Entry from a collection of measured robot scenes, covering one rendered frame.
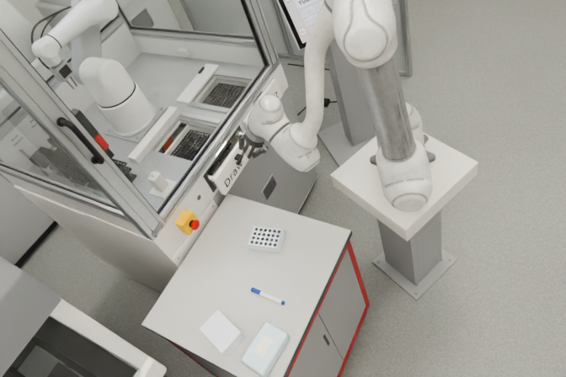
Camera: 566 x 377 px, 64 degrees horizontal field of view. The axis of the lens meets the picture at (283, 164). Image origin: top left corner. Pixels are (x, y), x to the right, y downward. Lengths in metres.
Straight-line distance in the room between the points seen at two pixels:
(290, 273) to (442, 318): 0.94
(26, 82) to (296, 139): 0.77
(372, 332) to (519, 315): 0.66
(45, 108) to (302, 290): 0.99
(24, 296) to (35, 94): 0.51
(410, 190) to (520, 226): 1.27
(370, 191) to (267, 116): 0.50
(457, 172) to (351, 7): 0.88
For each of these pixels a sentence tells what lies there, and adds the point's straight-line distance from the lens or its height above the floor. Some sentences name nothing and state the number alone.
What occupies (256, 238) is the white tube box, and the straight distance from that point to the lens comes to 1.75.
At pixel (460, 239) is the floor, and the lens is 2.55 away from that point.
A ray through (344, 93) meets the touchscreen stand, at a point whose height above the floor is 0.49.
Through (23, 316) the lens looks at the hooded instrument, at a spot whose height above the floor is 1.42.
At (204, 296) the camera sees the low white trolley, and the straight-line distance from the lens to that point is 1.76.
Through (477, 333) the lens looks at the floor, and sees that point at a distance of 2.35.
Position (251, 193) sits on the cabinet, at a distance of 2.17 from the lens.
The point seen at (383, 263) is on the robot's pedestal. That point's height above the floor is 0.02.
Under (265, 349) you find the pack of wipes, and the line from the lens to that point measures 1.55.
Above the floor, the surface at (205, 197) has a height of 0.84.
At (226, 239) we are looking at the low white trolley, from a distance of 1.84.
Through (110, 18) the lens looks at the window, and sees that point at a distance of 1.49.
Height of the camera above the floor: 2.21
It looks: 47 degrees down
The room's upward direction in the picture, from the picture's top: 23 degrees counter-clockwise
